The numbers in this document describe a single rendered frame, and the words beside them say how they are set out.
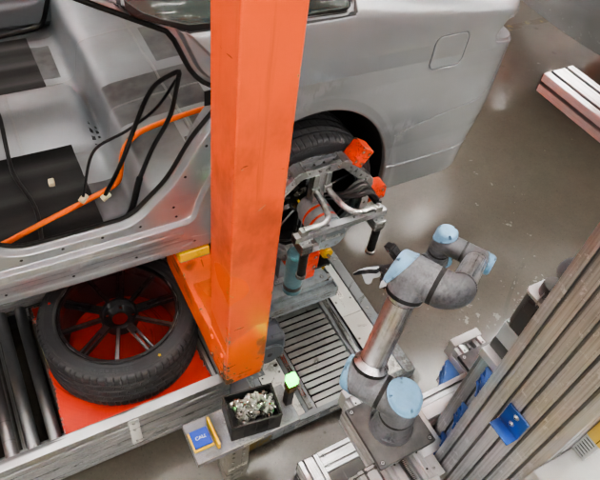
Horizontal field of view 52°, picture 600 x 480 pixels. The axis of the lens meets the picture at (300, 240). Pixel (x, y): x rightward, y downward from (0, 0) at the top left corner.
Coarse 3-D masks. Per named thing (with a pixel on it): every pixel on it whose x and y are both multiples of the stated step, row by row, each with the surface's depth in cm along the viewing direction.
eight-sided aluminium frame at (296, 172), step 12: (324, 156) 243; (336, 156) 245; (300, 168) 237; (312, 168) 238; (324, 168) 240; (336, 168) 244; (348, 168) 247; (360, 168) 253; (288, 180) 238; (300, 180) 238; (372, 180) 262; (288, 192) 240; (360, 204) 271; (348, 228) 280; (312, 240) 282
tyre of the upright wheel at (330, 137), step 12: (300, 120) 248; (312, 120) 249; (324, 120) 252; (336, 120) 260; (300, 132) 243; (312, 132) 244; (324, 132) 245; (336, 132) 249; (348, 132) 257; (300, 144) 239; (312, 144) 240; (324, 144) 243; (336, 144) 246; (348, 144) 250; (300, 156) 241; (348, 204) 282
